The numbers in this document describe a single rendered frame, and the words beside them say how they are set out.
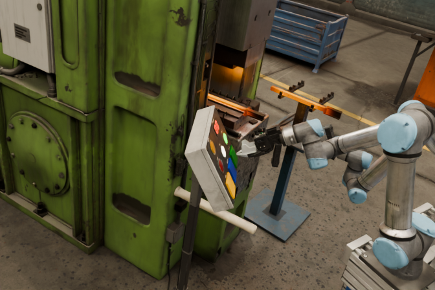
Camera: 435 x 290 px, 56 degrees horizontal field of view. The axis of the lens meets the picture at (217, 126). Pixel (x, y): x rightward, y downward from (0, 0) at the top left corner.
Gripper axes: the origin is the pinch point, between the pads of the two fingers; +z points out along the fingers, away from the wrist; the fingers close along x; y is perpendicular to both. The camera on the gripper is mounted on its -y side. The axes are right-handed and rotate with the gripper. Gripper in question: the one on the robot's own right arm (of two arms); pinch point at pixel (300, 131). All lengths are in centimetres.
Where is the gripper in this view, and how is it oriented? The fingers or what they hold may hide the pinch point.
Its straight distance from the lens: 204.9
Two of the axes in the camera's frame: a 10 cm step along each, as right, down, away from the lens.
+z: -8.6, -3.5, 3.8
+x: 5.0, -3.7, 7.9
